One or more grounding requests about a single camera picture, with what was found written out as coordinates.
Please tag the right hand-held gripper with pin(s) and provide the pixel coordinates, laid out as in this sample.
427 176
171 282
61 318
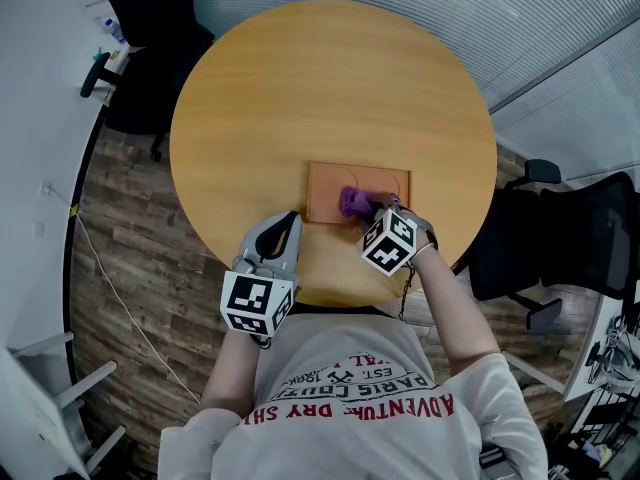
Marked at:
390 243

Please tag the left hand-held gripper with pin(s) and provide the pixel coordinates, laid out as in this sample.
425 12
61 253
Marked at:
267 268

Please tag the purple cloth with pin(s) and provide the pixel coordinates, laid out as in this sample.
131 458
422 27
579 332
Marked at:
354 200

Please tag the orange box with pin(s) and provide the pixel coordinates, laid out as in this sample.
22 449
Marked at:
325 193

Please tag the person's left forearm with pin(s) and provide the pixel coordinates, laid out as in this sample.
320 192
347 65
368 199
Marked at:
235 368

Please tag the person's right forearm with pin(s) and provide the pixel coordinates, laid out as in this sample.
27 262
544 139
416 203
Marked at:
452 308

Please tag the white printed t-shirt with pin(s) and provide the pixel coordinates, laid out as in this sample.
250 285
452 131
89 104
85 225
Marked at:
360 418

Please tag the black mesh office chair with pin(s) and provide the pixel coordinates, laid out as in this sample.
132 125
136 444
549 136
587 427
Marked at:
565 238

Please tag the white desk with black legs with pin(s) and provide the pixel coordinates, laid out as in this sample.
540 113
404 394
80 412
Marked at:
597 348

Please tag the white curved desk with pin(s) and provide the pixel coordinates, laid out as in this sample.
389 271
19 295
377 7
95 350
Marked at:
35 118

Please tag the clear plastic water bottle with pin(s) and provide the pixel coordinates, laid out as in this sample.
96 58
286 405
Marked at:
114 29

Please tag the white wall socket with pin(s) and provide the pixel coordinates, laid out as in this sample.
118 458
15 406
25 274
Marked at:
46 188

